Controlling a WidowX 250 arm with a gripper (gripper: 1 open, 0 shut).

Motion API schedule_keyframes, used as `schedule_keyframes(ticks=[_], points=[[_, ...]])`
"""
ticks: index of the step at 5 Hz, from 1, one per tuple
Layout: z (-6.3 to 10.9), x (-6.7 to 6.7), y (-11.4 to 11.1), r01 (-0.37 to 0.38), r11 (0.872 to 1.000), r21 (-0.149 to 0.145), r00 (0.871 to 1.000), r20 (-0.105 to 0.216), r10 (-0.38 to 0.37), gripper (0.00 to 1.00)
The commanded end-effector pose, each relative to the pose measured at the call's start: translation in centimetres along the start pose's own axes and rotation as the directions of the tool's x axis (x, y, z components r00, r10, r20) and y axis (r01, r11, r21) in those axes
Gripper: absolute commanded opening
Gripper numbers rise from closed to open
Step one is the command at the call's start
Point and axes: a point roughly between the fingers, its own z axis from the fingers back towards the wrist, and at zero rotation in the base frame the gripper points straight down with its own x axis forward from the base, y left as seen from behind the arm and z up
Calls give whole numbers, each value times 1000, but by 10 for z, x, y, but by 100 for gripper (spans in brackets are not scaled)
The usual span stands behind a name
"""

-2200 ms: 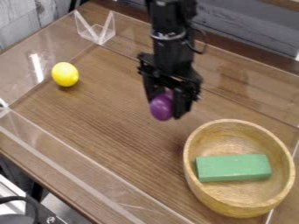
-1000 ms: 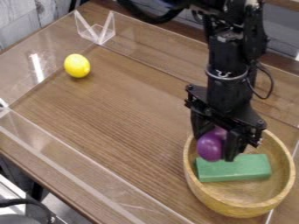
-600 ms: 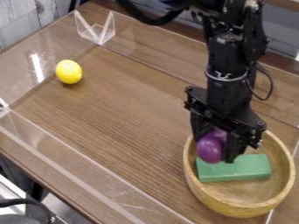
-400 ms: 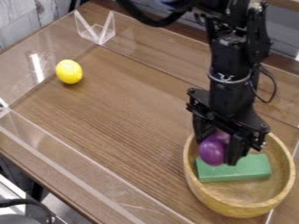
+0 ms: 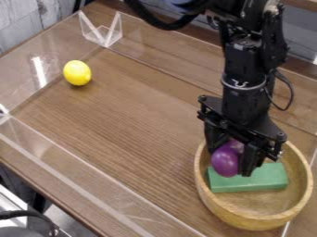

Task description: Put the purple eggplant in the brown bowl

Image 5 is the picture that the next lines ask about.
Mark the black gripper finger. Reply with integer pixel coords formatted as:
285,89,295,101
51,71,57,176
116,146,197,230
205,123,229,153
240,143,267,177

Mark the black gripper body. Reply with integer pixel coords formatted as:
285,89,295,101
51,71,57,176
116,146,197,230
196,72,295,163

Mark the purple toy eggplant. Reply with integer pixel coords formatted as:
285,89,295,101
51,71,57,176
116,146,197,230
211,140,244,178

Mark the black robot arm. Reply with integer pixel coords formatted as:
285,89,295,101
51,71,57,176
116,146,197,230
199,0,290,177

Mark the brown wooden bowl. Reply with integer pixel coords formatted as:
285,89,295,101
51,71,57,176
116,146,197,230
193,141,314,231

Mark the green rectangular block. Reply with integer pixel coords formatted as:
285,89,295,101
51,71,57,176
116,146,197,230
208,163,290,193

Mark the yellow toy lemon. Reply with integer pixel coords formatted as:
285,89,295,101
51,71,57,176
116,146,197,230
63,60,93,86

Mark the clear acrylic corner bracket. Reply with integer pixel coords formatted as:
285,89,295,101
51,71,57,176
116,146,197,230
78,10,124,48

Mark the clear acrylic tray wall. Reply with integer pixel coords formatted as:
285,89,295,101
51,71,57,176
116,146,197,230
0,111,207,237

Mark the black cable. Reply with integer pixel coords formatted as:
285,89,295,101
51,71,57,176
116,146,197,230
124,0,209,31

